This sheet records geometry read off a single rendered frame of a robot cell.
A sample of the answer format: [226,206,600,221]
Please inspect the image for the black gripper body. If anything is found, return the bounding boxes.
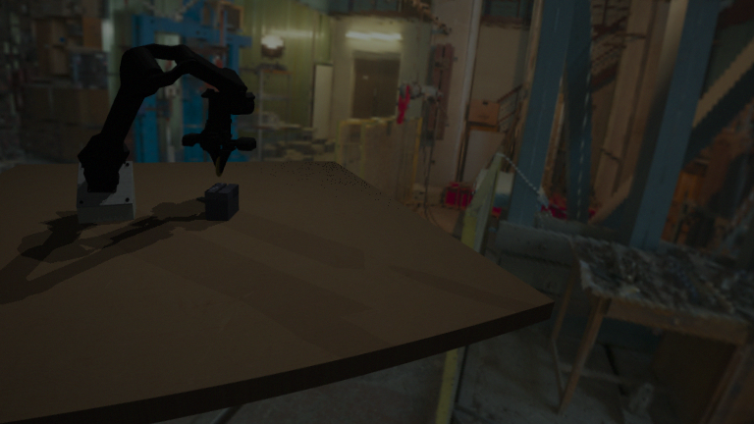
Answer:
[183,116,256,151]

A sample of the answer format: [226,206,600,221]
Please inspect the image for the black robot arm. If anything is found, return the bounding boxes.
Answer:
[78,43,255,193]

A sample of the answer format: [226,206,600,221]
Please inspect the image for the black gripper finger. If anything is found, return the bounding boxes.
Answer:
[202,145,221,168]
[219,148,236,173]

